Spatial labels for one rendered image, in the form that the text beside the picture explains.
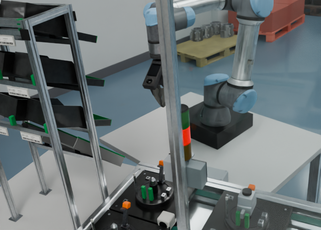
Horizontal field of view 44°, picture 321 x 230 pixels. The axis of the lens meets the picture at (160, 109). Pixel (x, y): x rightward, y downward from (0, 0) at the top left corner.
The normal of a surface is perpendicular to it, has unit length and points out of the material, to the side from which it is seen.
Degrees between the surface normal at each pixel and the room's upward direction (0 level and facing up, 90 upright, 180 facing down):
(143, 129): 0
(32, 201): 0
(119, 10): 90
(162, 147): 0
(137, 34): 90
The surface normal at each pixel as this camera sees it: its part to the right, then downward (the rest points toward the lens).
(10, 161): -0.09, -0.89
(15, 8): -0.59, 0.00
